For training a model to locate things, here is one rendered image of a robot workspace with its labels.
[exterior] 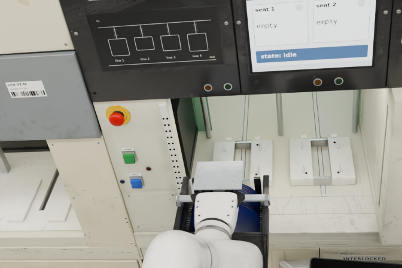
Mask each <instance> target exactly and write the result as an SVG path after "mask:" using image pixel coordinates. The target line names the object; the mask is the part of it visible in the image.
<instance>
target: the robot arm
mask: <svg viewBox="0 0 402 268"><path fill-rule="evenodd" d="M211 192H213V190H199V191H198V192H197V193H194V194H191V195H190V197H191V200H192V202H193V203H194V205H195V208H194V226H195V232H194V234H191V233H188V232H185V231H182V230H168V231H165V232H163V233H160V234H158V235H157V236H156V237H155V238H154V239H153V240H152V241H151V243H150V244H149V246H148V248H147V251H146V253H145V257H144V260H143V264H142V268H263V255H262V254H261V251H260V250H259V248H258V247H257V246H256V245H254V244H253V243H250V242H245V241H240V240H232V234H233V232H234V230H235V227H236V221H237V215H238V210H239V205H240V204H241V203H242V202H243V201H244V200H245V194H243V193H241V192H238V191H237V190H225V192H214V193H211Z"/></svg>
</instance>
